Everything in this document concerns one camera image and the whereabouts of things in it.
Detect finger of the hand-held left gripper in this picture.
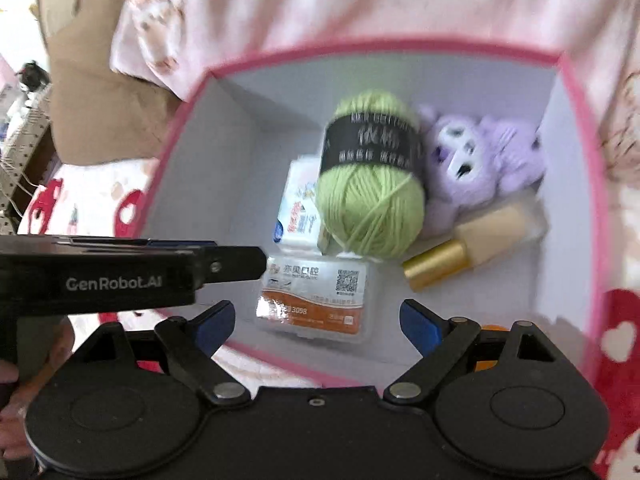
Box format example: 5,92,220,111
145,239,218,250
192,246,268,289

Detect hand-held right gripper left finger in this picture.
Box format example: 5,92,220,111
75,300,251,407

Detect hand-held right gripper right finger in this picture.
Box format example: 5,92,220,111
382,299,561,406

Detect clear floss box orange label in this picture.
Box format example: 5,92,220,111
254,255,370,346

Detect white blue tissue packet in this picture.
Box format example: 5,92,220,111
272,156,329,251

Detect pink cardboard box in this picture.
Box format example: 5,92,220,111
134,35,612,391

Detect green yarn ball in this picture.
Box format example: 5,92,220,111
315,90,429,261

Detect person's left hand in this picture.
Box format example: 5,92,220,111
0,318,76,461

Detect beige bottle with gold cap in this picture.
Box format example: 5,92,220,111
402,202,549,292

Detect red heart printed bed sheet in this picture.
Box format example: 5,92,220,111
17,162,640,480

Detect wooden nightstand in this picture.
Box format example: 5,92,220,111
22,129,59,197

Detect brown pillow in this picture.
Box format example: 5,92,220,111
47,10,184,169

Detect purple plush toy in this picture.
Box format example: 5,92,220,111
417,105,546,239

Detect small black object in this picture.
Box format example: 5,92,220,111
17,60,51,94

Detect pink printed blanket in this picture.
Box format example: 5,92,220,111
111,0,640,241

